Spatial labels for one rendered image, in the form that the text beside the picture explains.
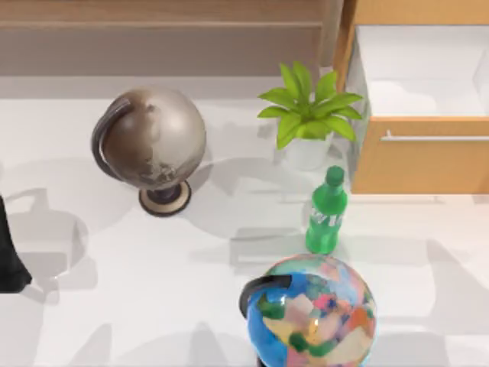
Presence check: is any green bottle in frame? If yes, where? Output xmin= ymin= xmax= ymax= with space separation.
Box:
xmin=304 ymin=165 xmax=350 ymax=255

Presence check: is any wooden cupboard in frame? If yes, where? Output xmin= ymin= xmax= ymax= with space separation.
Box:
xmin=0 ymin=0 xmax=348 ymax=77

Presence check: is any brown antique globe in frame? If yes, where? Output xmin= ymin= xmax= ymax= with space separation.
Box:
xmin=90 ymin=87 xmax=208 ymax=218

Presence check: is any long metal drawer handle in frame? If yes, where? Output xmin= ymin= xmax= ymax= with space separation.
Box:
xmin=381 ymin=129 xmax=489 ymax=143

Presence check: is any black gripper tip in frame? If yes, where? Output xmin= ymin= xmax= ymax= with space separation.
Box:
xmin=0 ymin=194 xmax=34 ymax=294

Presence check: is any green potted plant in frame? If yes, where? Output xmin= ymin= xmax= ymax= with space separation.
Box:
xmin=256 ymin=60 xmax=364 ymax=171

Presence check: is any pale wooden drawer front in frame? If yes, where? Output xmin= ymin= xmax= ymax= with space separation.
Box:
xmin=351 ymin=115 xmax=489 ymax=195

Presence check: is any colourful blue globe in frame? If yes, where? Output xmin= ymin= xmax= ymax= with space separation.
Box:
xmin=239 ymin=252 xmax=378 ymax=367

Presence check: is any pulled-out wooden drawer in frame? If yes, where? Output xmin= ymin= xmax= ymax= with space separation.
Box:
xmin=332 ymin=0 xmax=489 ymax=195

